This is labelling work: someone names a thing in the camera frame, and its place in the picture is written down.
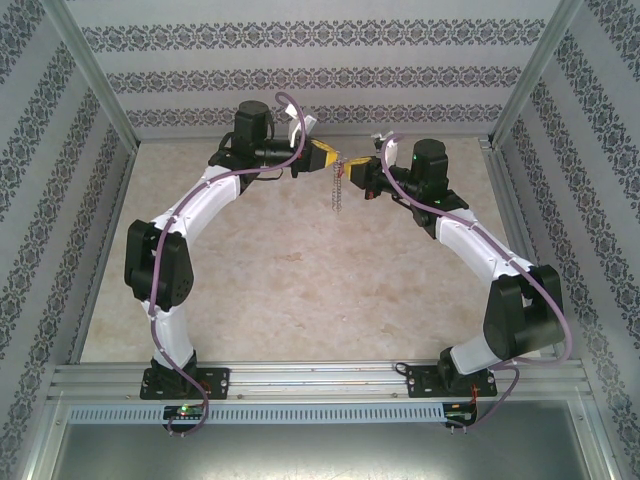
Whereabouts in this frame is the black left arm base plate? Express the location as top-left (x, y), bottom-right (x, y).
top-left (139, 367), bottom-right (232, 401)

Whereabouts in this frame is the aluminium mounting rail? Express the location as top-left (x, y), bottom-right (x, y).
top-left (48, 360), bottom-right (587, 401)

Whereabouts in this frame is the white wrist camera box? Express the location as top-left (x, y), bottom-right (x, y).
top-left (282, 103), bottom-right (317, 145)
top-left (369, 130), bottom-right (402, 166)

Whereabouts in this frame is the aluminium frame post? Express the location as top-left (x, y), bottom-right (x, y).
top-left (42, 0), bottom-right (141, 147)
top-left (492, 0), bottom-right (585, 147)

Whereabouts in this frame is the slotted grey cable duct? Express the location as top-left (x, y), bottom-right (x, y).
top-left (67, 403), bottom-right (447, 424)

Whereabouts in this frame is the aluminium lower frame bar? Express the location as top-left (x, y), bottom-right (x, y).
top-left (568, 398), bottom-right (632, 480)
top-left (13, 394), bottom-right (69, 480)

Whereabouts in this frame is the aluminium table end rail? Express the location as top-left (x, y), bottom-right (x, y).
top-left (134, 133), bottom-right (496, 146)

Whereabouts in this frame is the grey sheet metal panel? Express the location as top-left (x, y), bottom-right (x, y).
top-left (49, 422), bottom-right (606, 480)

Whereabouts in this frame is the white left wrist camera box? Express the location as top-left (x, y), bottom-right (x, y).
top-left (282, 103), bottom-right (317, 145)

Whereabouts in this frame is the aluminium table side rail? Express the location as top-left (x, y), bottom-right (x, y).
top-left (480, 138), bottom-right (570, 360)

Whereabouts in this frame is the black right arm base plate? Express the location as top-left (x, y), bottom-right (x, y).
top-left (405, 363), bottom-right (500, 400)

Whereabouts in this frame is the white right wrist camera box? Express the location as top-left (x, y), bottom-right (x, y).
top-left (369, 130), bottom-right (402, 166)

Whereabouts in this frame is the grey carabiner keyring with rings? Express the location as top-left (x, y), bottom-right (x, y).
top-left (328, 153), bottom-right (347, 217)

